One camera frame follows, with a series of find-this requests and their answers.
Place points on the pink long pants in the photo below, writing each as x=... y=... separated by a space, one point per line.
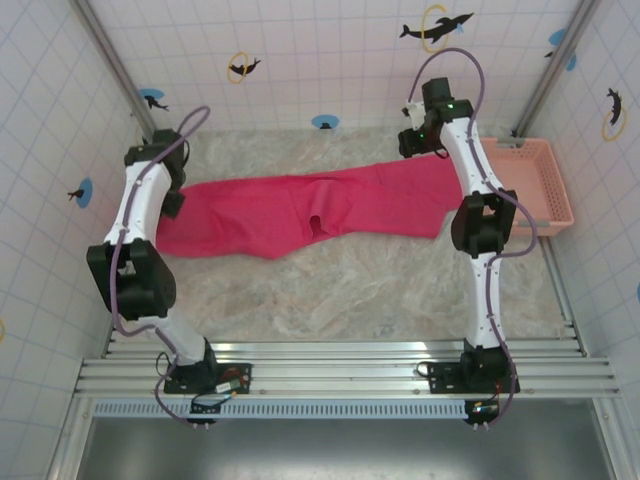
x=260 y=215

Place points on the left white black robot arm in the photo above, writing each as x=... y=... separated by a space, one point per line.
x=140 y=200

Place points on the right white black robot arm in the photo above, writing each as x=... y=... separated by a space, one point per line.
x=470 y=165

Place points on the shark blue oval sticker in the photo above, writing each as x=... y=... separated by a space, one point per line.
x=150 y=95

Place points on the black whale sticker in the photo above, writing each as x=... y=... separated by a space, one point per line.
x=425 y=35

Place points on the seal blue oval sticker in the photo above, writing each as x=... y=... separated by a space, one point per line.
x=86 y=192

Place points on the blue oval fish sticker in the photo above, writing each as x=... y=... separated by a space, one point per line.
x=325 y=121

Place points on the pink plastic basket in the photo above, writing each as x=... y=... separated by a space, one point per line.
x=530 y=185

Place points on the small blue patch sticker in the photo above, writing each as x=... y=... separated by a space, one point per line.
x=571 y=62

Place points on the small yellow-green module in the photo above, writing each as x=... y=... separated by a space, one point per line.
x=226 y=386

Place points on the left black connector box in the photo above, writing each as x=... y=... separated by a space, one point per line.
x=205 y=409

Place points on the black connector box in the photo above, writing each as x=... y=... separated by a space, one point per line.
x=205 y=409
x=482 y=410

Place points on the right black connector box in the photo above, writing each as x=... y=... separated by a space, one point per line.
x=482 y=410

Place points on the grey steel sheet panel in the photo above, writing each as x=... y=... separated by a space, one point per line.
x=350 y=450

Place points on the aluminium corner post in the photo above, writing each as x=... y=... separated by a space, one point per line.
x=114 y=60
x=541 y=95

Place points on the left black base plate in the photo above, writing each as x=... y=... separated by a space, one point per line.
x=240 y=372

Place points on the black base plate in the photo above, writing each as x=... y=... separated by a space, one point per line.
x=240 y=372
x=442 y=375

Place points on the aluminium side rail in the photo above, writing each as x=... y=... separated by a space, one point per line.
x=565 y=310

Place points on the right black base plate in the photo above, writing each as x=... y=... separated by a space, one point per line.
x=442 y=375

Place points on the aluminium rail beam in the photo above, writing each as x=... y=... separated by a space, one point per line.
x=350 y=372

